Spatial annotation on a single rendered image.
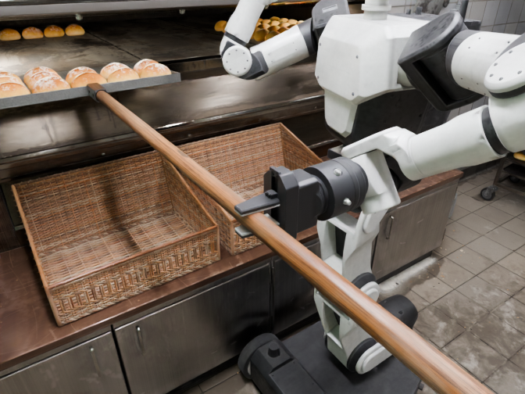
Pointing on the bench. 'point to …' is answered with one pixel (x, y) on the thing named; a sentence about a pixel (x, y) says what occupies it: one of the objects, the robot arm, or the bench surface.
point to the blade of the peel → (86, 88)
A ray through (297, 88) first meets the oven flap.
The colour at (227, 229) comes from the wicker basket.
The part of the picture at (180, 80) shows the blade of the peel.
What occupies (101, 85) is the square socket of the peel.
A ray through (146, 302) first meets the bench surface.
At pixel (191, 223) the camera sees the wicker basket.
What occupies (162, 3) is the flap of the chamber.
